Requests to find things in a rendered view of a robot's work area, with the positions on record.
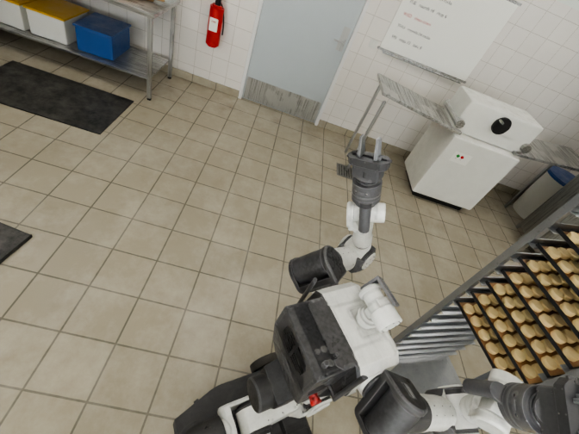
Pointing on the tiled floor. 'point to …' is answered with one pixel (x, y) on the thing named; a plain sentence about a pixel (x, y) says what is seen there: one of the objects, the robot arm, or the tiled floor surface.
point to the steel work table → (141, 65)
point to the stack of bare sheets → (11, 240)
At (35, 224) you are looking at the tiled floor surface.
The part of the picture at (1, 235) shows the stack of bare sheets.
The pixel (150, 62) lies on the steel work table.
